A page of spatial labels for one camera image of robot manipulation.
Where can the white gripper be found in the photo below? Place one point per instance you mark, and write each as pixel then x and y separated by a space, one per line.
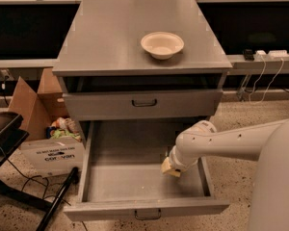
pixel 175 162

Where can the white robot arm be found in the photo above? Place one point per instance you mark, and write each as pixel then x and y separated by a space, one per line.
pixel 267 144

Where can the open grey middle drawer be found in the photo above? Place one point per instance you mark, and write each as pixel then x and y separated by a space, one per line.
pixel 122 178

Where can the closed grey upper drawer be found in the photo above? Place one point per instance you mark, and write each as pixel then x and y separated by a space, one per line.
pixel 142 104

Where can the grey drawer cabinet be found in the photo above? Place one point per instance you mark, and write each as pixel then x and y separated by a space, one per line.
pixel 103 51

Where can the colourful items in box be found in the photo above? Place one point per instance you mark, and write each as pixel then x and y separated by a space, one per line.
pixel 61 128

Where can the open cardboard box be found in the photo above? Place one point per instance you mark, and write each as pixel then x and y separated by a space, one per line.
pixel 39 109

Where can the white paper bowl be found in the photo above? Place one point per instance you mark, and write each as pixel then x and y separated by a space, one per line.
pixel 162 45

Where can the black adapter on shelf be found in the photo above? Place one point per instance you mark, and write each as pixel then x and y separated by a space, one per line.
pixel 248 55

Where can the white power strip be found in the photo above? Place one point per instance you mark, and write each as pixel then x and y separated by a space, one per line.
pixel 272 55

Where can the black stand on left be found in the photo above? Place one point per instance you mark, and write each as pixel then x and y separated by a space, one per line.
pixel 11 137

